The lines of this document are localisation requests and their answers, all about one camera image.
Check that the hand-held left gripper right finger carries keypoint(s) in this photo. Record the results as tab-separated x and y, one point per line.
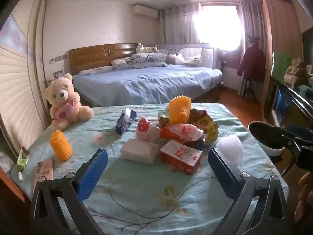
221	171

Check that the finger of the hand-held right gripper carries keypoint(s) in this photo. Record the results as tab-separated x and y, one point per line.
293	137

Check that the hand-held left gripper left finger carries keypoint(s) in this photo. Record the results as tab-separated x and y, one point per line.
94	173

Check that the white trash can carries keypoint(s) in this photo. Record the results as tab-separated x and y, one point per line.
261	133

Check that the red cardboard box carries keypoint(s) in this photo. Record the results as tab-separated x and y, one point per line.
178	155

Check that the yellow snack bag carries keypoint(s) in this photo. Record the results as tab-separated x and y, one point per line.
205	124

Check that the white tissue pack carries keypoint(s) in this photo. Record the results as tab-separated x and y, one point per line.
139	150

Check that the orange white food wrapper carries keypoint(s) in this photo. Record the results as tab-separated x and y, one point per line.
183	132

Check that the blue white snack wrapper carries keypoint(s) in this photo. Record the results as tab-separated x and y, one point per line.
123	124

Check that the red white paper bag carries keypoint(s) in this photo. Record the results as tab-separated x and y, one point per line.
144	129

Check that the large orange foam fruit net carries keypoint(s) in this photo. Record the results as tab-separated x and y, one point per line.
179	110

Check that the person's right hand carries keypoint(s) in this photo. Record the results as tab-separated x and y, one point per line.
305	195

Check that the white bubble wrap roll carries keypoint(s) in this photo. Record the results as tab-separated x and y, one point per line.
231	145

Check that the flat screen television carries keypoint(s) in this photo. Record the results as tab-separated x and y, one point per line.
283	105

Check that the pink flat box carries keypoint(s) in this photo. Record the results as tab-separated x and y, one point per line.
46	169

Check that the floral light green tablecloth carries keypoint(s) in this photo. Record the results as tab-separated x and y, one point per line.
146	195

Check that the brown plush toy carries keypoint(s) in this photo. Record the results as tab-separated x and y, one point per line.
298	73

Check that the green storage boxes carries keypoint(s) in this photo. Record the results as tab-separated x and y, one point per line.
281	66

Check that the green clear packet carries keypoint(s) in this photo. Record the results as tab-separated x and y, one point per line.
23	160

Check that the small white tube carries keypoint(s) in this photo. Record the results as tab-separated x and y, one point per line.
20	176

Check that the dark red coat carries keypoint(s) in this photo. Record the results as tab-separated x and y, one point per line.
251	61

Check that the white plastic bag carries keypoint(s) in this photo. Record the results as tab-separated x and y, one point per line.
6	162

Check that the cream teddy bear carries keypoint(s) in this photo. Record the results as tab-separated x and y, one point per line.
61	90

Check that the small dresser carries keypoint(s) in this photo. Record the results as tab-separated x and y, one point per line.
228	58

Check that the blue pillow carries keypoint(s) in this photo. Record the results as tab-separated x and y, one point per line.
97	69

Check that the bed with blue sheet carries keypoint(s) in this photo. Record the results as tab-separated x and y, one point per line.
146	83

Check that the coat rack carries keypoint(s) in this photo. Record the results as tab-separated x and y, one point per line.
250	38

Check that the tall wooden cabinet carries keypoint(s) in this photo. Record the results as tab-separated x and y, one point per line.
276	29

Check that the white pillow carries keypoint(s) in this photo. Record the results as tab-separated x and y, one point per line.
119	62

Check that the white sliding wardrobe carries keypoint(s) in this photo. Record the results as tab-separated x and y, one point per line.
14	90

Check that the wooden headboard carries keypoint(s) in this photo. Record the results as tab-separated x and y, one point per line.
93	56

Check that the pink pillow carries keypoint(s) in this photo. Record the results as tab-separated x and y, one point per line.
172	59

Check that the blue white folded quilt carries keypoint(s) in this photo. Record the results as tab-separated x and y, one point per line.
146	58

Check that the grey curtain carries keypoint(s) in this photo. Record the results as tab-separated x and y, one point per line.
176	24
249	17

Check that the bright window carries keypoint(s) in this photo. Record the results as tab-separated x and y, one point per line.
217	27

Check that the white plush toy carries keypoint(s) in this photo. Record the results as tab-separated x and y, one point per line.
139	47

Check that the cream plush toy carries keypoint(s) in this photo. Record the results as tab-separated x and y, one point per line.
151	49

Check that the white air conditioner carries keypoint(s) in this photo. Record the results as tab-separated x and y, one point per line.
145	11

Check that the metal tube frame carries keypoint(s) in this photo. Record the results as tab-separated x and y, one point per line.
293	91

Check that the small photo frame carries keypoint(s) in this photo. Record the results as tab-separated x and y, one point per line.
58	74

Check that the wall switch panel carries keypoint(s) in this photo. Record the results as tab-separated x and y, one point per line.
58	59

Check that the grey bed guard rail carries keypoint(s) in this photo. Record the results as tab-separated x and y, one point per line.
190	47

